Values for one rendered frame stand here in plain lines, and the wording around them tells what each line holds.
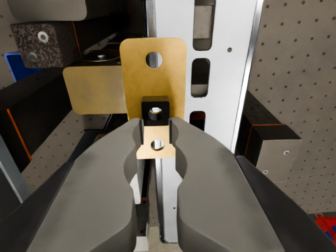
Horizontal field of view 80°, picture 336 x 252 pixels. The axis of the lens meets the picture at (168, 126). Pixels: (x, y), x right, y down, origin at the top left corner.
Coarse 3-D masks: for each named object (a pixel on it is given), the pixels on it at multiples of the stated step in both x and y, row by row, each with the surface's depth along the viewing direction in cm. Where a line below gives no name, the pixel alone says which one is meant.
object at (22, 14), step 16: (16, 0) 23; (32, 0) 23; (48, 0) 23; (64, 0) 23; (80, 0) 23; (96, 0) 28; (112, 0) 41; (128, 0) 55; (16, 16) 24; (32, 16) 24; (48, 16) 24; (64, 16) 24; (80, 16) 24; (96, 16) 29
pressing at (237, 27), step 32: (160, 0) 30; (192, 0) 31; (224, 0) 31; (256, 0) 31; (160, 32) 33; (192, 32) 33; (224, 32) 33; (256, 32) 33; (160, 64) 35; (224, 64) 36; (192, 96) 39; (224, 96) 39; (224, 128) 42; (160, 160) 46; (160, 192) 51; (160, 224) 58
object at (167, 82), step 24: (120, 48) 11; (144, 48) 11; (168, 48) 11; (144, 72) 12; (168, 72) 12; (144, 96) 13; (168, 96) 13; (144, 120) 13; (144, 144) 15; (168, 144) 15
